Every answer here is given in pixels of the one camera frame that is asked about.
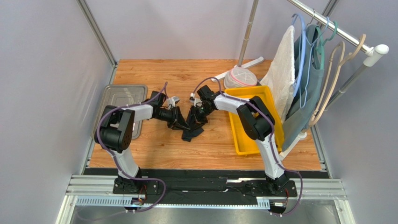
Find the teal garment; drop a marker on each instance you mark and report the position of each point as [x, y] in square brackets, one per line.
[296, 121]

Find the blue hanger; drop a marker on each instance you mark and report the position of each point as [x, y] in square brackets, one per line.
[301, 52]

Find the black paper napkin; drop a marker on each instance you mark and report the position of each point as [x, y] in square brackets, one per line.
[188, 136]

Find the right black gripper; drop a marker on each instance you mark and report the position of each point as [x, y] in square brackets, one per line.
[199, 112]

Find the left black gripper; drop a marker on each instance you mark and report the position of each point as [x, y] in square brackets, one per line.
[176, 117]

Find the metal clothes rack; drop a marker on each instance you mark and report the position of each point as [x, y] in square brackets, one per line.
[373, 56]

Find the yellow plastic bin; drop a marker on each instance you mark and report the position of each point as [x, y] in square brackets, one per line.
[244, 145]

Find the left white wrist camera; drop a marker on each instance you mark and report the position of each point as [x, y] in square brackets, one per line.
[172, 101]

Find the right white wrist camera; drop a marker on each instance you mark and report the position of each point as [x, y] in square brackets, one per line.
[194, 100]

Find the white mesh bowl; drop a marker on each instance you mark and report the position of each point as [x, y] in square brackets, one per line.
[239, 77]

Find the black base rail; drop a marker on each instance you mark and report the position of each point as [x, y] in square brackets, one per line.
[190, 187]

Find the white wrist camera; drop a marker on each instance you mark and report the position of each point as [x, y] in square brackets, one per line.
[172, 101]
[194, 100]

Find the green hanger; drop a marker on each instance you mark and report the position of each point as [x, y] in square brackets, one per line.
[321, 45]

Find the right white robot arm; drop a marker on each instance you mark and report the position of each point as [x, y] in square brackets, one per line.
[257, 122]

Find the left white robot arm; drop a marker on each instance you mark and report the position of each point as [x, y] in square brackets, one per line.
[115, 128]

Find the white towel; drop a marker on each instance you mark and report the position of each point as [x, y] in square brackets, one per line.
[281, 74]

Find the silver metal tray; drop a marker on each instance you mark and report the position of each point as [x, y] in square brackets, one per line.
[118, 95]

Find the beige hanger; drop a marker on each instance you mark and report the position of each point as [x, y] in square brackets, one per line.
[336, 61]
[349, 56]

